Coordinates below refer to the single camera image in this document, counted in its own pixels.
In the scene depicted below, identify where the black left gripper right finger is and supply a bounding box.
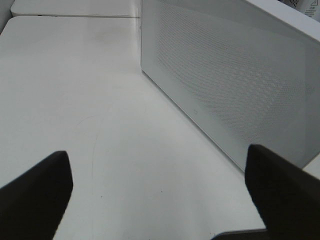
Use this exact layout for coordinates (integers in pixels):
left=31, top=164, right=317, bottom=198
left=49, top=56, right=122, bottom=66
left=244, top=144, right=320, bottom=240

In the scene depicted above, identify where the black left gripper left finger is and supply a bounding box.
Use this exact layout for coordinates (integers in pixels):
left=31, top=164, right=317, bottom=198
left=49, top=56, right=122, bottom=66
left=0, top=150, right=74, bottom=240

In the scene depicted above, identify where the white microwave door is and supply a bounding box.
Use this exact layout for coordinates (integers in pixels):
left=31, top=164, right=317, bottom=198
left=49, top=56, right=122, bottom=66
left=140, top=0, right=320, bottom=169

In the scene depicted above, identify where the white microwave oven body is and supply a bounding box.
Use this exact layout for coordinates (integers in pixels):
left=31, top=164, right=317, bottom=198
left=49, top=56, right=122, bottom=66
left=247, top=0, right=320, bottom=42

